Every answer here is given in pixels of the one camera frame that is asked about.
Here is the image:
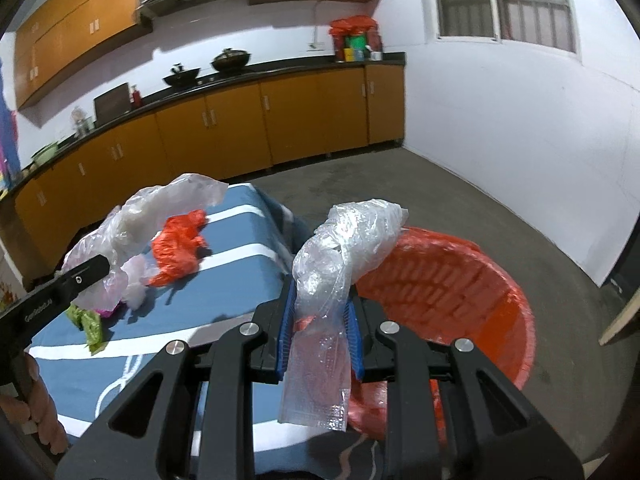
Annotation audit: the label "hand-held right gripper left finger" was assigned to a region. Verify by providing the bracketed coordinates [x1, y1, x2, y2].
[55, 280, 296, 480]

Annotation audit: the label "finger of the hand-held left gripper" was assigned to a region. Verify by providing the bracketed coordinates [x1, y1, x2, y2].
[52, 255, 111, 307]

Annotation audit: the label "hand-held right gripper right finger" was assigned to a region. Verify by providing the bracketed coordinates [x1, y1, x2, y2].
[345, 295, 586, 480]

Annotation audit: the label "white translucent plastic bag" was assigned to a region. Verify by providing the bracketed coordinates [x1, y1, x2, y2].
[61, 172, 230, 311]

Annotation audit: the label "small clear plastic bag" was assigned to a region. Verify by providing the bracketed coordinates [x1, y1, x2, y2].
[277, 199, 410, 433]

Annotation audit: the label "red plastic basket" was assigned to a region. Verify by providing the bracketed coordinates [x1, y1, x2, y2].
[347, 227, 536, 453]

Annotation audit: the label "person's left hand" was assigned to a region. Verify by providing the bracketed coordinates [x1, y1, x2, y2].
[0, 354, 69, 457]

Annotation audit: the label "yellow-green wrapper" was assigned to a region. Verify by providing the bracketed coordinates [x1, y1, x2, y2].
[66, 304, 106, 356]

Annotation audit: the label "blue white-striped table cover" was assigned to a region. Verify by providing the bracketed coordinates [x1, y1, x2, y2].
[25, 182, 391, 480]

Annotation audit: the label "crumpled red plastic bag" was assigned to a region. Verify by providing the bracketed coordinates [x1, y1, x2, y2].
[147, 210, 211, 288]

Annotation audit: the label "glass jar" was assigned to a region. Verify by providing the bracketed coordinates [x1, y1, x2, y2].
[70, 106, 93, 136]

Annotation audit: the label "blue hanging cloth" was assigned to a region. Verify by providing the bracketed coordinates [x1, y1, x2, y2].
[0, 57, 21, 191]

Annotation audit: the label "brown cutting board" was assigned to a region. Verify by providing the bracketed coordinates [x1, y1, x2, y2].
[94, 82, 132, 123]

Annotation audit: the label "orange lower kitchen cabinets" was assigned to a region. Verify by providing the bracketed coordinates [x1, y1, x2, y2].
[12, 65, 406, 281]

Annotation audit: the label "black wok without lid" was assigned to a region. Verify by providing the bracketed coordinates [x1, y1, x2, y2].
[162, 64, 202, 87]

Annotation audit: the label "black wok with lid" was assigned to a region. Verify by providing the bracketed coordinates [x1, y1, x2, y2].
[210, 48, 251, 72]

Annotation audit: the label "black kitchen countertop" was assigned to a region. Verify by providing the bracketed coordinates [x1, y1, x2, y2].
[0, 52, 406, 201]

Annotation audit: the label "wooden board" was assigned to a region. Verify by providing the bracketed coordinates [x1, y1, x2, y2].
[600, 290, 640, 346]

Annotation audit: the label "large red bag on counter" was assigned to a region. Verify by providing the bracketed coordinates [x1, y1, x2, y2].
[328, 16, 383, 61]

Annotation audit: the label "barred window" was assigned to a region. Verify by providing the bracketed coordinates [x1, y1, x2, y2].
[430, 0, 583, 56]

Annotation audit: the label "long orange wall cabinets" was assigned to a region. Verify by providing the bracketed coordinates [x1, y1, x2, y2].
[12, 0, 153, 111]

